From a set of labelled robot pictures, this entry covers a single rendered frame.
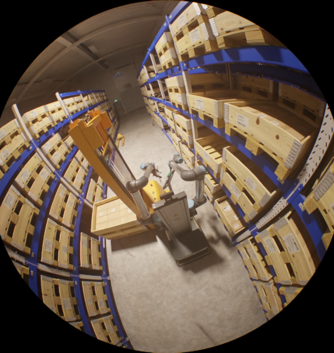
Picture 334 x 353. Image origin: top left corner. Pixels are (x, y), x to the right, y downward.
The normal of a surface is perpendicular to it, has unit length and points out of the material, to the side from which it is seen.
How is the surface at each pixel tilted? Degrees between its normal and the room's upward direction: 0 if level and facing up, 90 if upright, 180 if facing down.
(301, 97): 90
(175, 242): 0
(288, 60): 90
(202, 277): 0
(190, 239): 0
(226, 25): 90
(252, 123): 90
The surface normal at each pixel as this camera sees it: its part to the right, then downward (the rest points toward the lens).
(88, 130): 0.28, 0.66
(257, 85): -0.94, 0.35
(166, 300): -0.23, -0.66
